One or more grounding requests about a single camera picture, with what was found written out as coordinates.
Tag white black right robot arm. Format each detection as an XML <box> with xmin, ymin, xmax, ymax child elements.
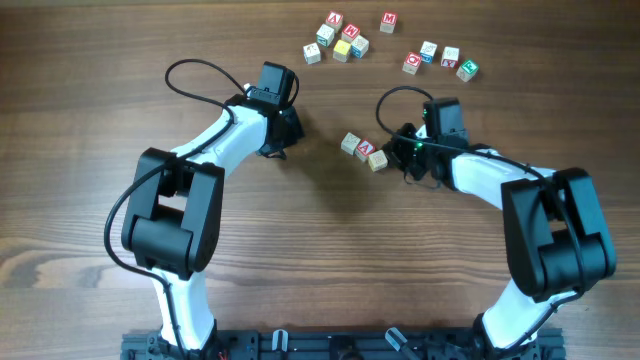
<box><xmin>383</xmin><ymin>98</ymin><xmax>617</xmax><ymax>359</ymax></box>

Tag red X letter block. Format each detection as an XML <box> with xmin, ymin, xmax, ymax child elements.
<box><xmin>441</xmin><ymin>46</ymin><xmax>460</xmax><ymax>68</ymax></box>

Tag yellow wooden block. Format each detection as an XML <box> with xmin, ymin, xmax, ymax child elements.
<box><xmin>333</xmin><ymin>40</ymin><xmax>351</xmax><ymax>63</ymax></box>

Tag blue edged wooden block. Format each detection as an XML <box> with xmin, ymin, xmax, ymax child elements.
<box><xmin>420</xmin><ymin>41</ymin><xmax>438</xmax><ymax>64</ymax></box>

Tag red A letter block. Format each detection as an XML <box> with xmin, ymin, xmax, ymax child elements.
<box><xmin>354</xmin><ymin>139</ymin><xmax>376</xmax><ymax>162</ymax></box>

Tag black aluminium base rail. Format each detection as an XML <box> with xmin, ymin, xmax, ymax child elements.
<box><xmin>120</xmin><ymin>328</ymin><xmax>567</xmax><ymax>360</ymax></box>

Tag green edged picture block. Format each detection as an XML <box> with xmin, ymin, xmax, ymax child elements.
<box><xmin>316</xmin><ymin>24</ymin><xmax>335</xmax><ymax>47</ymax></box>

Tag red M letter block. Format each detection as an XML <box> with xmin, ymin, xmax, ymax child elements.
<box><xmin>380</xmin><ymin>12</ymin><xmax>398</xmax><ymax>34</ymax></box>

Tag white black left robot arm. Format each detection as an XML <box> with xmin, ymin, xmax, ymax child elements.
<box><xmin>104</xmin><ymin>62</ymin><xmax>304</xmax><ymax>359</ymax></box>

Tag green E letter block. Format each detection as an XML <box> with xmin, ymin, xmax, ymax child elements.
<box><xmin>456</xmin><ymin>59</ymin><xmax>479</xmax><ymax>82</ymax></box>

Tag red Q letter block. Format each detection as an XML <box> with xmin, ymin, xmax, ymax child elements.
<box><xmin>402</xmin><ymin>52</ymin><xmax>422</xmax><ymax>75</ymax></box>

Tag red W letter block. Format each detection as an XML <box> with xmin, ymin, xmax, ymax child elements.
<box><xmin>341</xmin><ymin>23</ymin><xmax>361</xmax><ymax>43</ymax></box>

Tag yellow edged B block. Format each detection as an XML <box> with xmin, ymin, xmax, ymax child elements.
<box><xmin>367</xmin><ymin>150</ymin><xmax>388</xmax><ymax>172</ymax></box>

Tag blue edged picture block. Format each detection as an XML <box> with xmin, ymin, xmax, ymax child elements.
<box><xmin>351</xmin><ymin>35</ymin><xmax>370</xmax><ymax>58</ymax></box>

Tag red V letter block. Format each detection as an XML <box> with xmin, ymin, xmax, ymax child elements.
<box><xmin>325</xmin><ymin>11</ymin><xmax>344</xmax><ymax>32</ymax></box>

